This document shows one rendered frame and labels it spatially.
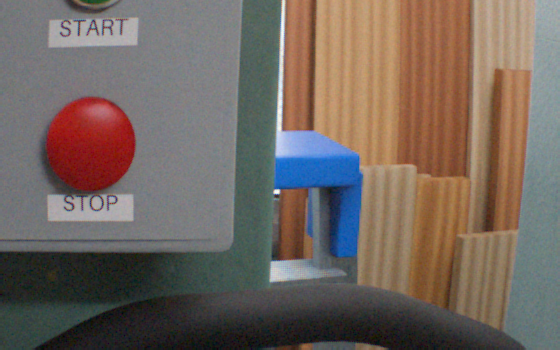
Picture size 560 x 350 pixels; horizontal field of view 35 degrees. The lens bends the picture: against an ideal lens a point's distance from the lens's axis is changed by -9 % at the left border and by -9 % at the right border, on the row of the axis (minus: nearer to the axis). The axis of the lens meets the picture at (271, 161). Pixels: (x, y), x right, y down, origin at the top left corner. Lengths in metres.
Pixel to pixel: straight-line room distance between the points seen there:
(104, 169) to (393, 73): 1.58
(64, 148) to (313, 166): 0.96
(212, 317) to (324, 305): 0.04
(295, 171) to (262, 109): 0.86
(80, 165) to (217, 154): 0.05
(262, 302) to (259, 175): 0.06
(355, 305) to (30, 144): 0.14
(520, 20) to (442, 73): 0.24
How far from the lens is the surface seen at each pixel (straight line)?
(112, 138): 0.30
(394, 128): 1.87
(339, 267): 1.36
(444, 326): 0.39
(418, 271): 1.85
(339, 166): 1.26
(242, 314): 0.35
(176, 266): 0.39
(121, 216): 0.32
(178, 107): 0.31
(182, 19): 0.31
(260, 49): 0.38
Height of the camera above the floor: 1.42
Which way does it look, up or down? 13 degrees down
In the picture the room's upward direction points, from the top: 2 degrees clockwise
